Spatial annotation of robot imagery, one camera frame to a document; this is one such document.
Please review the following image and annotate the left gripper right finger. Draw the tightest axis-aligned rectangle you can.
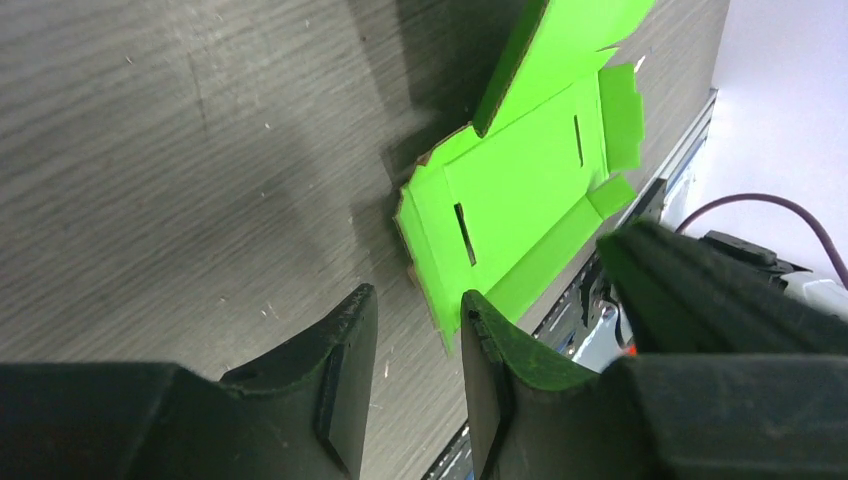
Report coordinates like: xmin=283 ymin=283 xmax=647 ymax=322
xmin=460 ymin=290 xmax=847 ymax=479

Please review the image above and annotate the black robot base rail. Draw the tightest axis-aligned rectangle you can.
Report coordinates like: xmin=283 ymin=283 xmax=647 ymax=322
xmin=423 ymin=88 xmax=718 ymax=479

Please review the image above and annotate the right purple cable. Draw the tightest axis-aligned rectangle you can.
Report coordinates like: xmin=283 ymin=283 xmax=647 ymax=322
xmin=675 ymin=193 xmax=848 ymax=286

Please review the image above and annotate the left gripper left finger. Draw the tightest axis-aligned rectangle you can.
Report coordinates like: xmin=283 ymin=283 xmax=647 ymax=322
xmin=1 ymin=283 xmax=378 ymax=479

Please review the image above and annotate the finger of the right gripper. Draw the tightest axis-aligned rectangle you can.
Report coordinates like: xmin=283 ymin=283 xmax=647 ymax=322
xmin=596 ymin=221 xmax=847 ymax=355

